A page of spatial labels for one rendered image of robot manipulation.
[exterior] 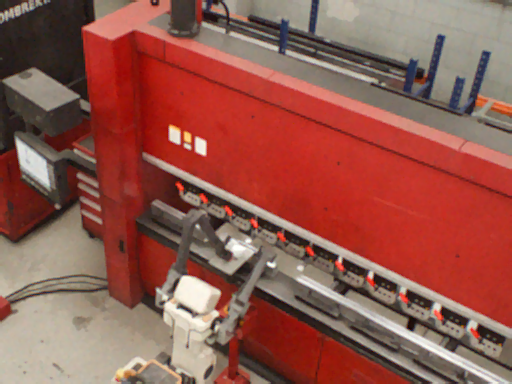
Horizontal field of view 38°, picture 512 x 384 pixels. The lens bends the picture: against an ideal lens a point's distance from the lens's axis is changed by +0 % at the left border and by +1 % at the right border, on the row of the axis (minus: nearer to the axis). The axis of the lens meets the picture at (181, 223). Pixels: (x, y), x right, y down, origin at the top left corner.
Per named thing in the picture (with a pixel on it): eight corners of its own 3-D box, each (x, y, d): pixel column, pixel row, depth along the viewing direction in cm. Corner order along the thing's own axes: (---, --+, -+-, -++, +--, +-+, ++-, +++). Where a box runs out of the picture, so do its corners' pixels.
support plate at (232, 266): (207, 263, 469) (207, 262, 468) (232, 242, 485) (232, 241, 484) (230, 275, 460) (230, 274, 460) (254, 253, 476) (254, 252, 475)
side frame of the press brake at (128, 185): (108, 296, 584) (81, 28, 435) (176, 241, 634) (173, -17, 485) (131, 310, 572) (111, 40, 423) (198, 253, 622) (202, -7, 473)
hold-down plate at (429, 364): (412, 361, 423) (413, 357, 421) (416, 355, 426) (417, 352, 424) (462, 388, 408) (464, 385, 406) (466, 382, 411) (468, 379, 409)
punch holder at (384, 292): (368, 292, 423) (373, 272, 412) (375, 284, 428) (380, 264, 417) (392, 305, 416) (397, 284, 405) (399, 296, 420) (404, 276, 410)
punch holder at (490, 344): (469, 344, 394) (477, 323, 383) (476, 334, 399) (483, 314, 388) (497, 358, 386) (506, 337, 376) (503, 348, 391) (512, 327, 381)
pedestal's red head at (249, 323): (216, 325, 472) (216, 306, 461) (230, 310, 482) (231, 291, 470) (241, 339, 463) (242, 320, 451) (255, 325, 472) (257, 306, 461)
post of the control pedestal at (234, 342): (227, 377, 507) (230, 325, 472) (231, 372, 510) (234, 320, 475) (233, 381, 505) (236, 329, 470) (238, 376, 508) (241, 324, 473)
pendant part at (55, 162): (21, 177, 499) (12, 133, 476) (35, 170, 505) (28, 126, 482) (59, 207, 474) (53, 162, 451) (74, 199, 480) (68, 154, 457)
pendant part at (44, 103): (20, 186, 514) (0, 79, 459) (49, 172, 526) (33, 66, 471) (63, 220, 485) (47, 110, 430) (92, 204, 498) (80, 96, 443)
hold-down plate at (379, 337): (350, 327, 442) (351, 324, 440) (355, 322, 445) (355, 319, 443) (396, 352, 427) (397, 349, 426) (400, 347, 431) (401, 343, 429)
